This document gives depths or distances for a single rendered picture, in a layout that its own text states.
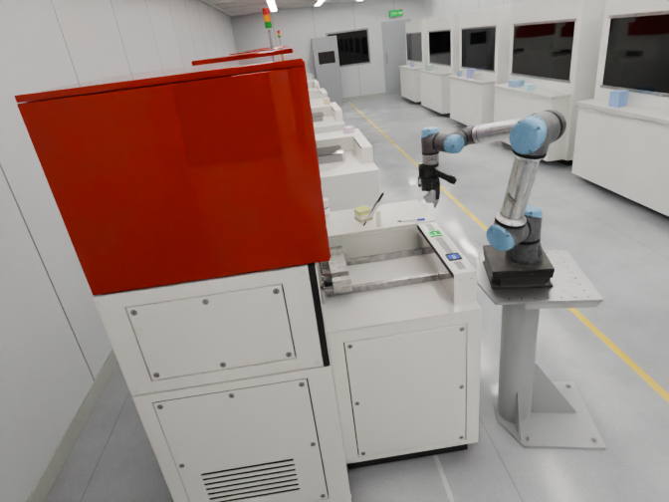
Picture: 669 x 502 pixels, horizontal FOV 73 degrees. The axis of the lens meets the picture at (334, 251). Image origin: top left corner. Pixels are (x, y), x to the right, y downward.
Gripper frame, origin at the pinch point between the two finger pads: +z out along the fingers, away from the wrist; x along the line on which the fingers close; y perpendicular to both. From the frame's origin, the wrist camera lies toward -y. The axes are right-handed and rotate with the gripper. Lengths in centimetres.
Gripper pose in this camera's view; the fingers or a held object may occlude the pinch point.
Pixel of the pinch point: (436, 204)
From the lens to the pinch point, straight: 215.7
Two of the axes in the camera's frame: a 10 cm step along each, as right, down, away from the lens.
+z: 1.2, 9.0, 4.2
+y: -9.9, 1.5, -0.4
